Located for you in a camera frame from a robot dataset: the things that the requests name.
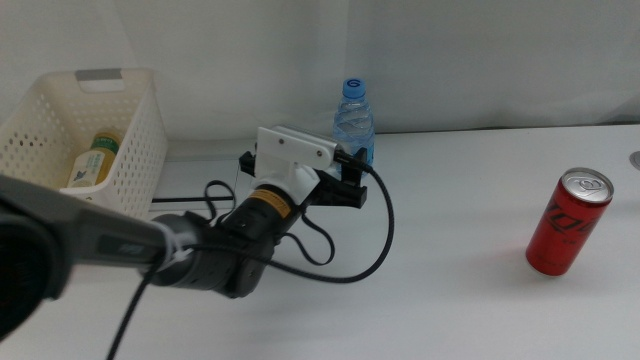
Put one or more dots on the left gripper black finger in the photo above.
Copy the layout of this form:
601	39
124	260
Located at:
360	157

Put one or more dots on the clear water bottle blue cap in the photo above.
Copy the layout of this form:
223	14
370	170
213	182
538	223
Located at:
352	115

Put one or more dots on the red soda can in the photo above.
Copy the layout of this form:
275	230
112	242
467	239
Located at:
567	225

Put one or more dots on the yellow tea bottle white cap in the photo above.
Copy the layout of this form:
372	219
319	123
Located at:
92	167

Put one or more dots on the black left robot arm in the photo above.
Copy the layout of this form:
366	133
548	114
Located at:
100	235

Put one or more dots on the white zip tie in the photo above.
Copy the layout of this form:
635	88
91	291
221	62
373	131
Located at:
177	252

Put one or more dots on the white perforated plastic basket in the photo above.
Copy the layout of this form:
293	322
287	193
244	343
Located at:
145	150

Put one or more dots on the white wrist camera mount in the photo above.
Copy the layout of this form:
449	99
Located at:
290	145

